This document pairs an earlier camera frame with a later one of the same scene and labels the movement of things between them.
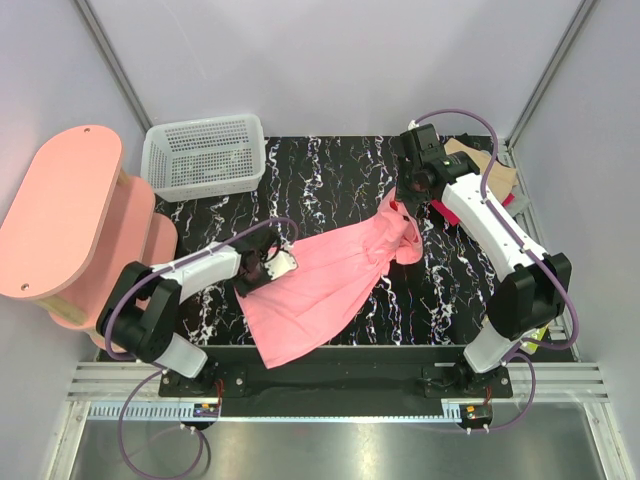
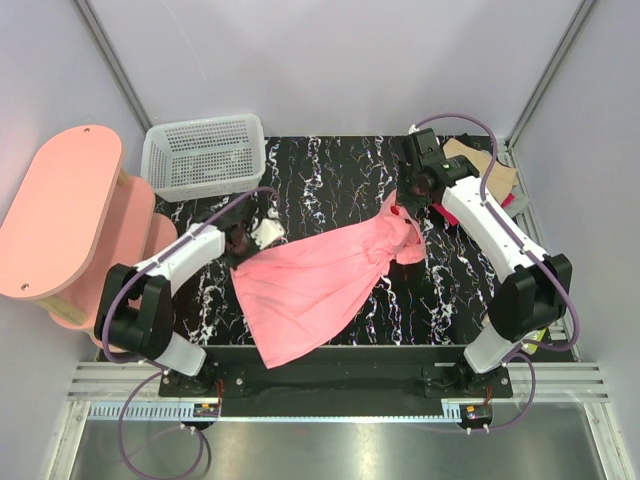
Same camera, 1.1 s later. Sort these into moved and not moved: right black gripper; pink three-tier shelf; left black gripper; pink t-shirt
Moved: left black gripper
Not moved: pink three-tier shelf; pink t-shirt; right black gripper
